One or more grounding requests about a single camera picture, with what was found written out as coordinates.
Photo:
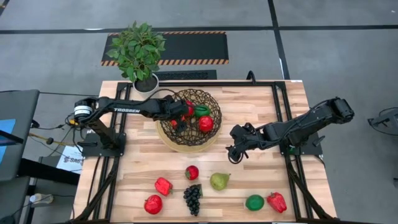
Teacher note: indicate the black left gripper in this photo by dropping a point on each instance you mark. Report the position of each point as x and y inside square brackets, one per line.
[175, 109]

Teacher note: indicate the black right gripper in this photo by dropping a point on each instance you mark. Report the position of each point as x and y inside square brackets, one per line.
[248, 137]

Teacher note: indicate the orange red peach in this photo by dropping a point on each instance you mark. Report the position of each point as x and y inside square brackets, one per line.
[173, 124]

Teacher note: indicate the red apple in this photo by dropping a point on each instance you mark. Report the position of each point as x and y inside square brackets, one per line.
[206, 124]
[153, 204]
[190, 109]

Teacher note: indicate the green lime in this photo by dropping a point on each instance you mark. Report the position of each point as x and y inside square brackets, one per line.
[255, 203]
[202, 111]

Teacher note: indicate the green pear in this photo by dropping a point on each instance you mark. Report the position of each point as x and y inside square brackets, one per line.
[218, 182]

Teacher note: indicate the small red tomato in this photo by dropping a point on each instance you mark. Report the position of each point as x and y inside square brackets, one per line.
[192, 173]

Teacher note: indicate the red bell pepper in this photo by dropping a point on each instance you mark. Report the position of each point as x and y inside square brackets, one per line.
[163, 186]
[276, 202]

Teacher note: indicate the black grape bunch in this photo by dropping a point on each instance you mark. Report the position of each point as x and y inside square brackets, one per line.
[192, 199]

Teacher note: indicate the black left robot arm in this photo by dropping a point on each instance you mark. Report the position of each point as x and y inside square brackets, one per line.
[124, 109]

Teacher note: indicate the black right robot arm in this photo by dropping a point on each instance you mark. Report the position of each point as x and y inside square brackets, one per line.
[311, 121]

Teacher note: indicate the dark brown wicker basket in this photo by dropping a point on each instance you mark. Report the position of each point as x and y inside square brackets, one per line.
[199, 138]

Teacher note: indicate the black ribbed floor strip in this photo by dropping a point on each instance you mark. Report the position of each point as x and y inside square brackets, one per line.
[186, 75]

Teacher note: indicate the black hazard striped floor mat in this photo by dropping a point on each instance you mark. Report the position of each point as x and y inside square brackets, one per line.
[192, 46]

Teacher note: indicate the green plant in white pot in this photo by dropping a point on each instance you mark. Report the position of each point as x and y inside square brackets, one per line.
[138, 49]

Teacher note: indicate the white printed paper sheet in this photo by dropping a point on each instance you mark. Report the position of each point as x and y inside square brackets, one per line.
[70, 160]

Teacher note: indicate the black desk beam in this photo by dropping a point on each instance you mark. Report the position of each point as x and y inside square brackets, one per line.
[46, 171]

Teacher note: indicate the white power adapter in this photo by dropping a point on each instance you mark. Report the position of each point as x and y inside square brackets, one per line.
[38, 198]

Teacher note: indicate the dark grey desk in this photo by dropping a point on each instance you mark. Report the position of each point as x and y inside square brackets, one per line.
[21, 109]

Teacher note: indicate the light blue flat panel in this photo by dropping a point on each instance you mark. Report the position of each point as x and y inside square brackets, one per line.
[6, 126]

